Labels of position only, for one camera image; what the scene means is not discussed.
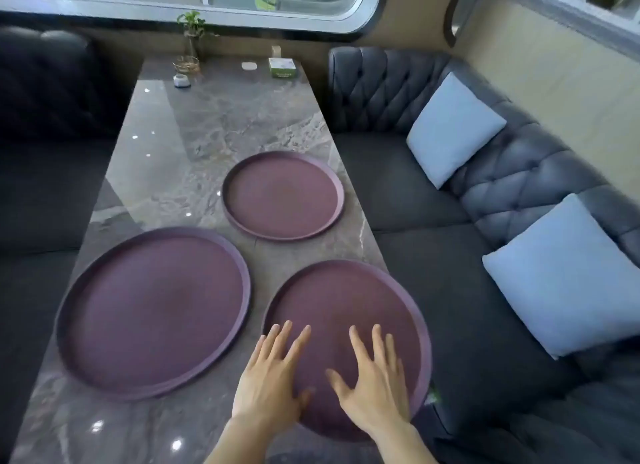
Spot purple round tray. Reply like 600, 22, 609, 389
55, 226, 252, 403
221, 150, 346, 243
261, 259, 433, 443

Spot dark grey tufted sofa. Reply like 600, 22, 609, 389
327, 46, 640, 464

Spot light blue square pillow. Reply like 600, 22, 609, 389
482, 193, 640, 361
405, 72, 508, 190

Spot person's left hand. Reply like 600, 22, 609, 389
231, 320, 317, 429

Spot grey window ledge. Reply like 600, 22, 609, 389
512, 0, 640, 49

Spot grey marble table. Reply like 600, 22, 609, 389
9, 56, 431, 464

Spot black leather sofa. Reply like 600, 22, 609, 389
0, 26, 141, 464

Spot green and white tissue box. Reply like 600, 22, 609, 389
267, 57, 297, 79

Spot green plant in glass vase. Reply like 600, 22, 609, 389
175, 10, 221, 62

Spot person's right hand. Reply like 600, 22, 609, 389
325, 323, 416, 437

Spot dark curved mirror frame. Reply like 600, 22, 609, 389
442, 0, 469, 48

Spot silver rounded window frame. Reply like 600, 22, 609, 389
0, 0, 393, 34

